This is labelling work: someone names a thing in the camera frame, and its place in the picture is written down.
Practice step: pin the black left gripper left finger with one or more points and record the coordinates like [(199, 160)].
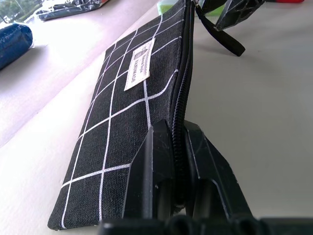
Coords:
[(159, 156)]

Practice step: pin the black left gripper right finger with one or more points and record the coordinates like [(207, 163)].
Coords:
[(210, 176)]

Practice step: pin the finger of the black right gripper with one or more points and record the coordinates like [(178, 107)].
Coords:
[(212, 4), (238, 12)]

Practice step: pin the black white grid zipper pouch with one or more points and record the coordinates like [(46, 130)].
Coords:
[(117, 127)]

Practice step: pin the red marker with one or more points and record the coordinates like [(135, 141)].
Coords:
[(283, 1)]

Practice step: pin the light green highlighter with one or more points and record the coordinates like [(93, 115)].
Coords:
[(163, 9)]

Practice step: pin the blue fabric pouch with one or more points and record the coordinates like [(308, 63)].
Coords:
[(13, 42)]

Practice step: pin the dark blue plastic-wrapped package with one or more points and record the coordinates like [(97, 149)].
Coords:
[(71, 8)]

